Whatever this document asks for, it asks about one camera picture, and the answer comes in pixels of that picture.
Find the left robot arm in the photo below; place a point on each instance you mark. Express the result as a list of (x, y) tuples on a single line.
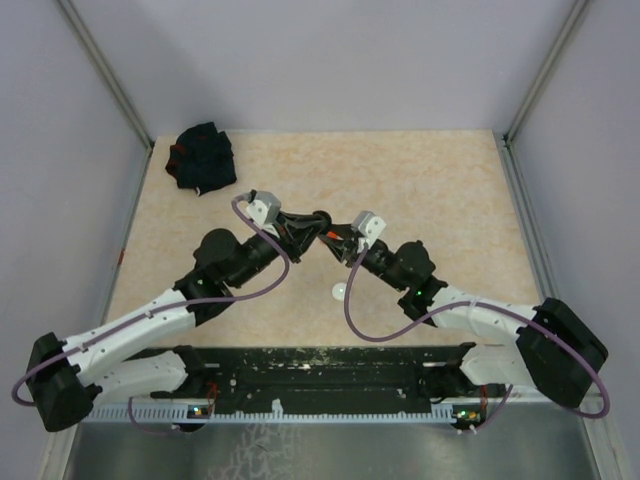
[(67, 378)]

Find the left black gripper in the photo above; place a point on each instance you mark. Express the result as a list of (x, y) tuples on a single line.
[(294, 236)]

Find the black round charging case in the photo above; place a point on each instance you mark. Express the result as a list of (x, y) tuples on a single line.
[(324, 218)]

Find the white cable duct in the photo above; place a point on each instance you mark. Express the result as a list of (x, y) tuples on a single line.
[(191, 413)]

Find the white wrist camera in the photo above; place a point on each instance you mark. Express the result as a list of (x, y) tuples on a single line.
[(263, 208), (368, 227)]

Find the left aluminium frame post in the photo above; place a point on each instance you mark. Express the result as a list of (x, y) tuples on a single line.
[(73, 18)]

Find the white charging case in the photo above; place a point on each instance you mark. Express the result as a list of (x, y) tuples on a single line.
[(338, 291)]

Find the aluminium frame post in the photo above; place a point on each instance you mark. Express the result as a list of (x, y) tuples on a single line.
[(567, 32), (73, 18)]

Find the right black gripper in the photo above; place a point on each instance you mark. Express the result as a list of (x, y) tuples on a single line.
[(347, 249)]

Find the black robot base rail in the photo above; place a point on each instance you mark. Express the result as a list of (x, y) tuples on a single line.
[(330, 379)]

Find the dark crumpled cloth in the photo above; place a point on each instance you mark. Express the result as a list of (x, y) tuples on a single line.
[(202, 159)]

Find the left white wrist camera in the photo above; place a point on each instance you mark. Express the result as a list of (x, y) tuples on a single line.
[(263, 208)]

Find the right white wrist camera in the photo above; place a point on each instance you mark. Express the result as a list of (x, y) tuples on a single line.
[(368, 227)]

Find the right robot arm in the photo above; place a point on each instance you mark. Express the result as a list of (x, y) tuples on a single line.
[(546, 347)]

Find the right aluminium frame post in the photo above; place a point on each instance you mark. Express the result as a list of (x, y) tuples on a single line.
[(567, 32)]

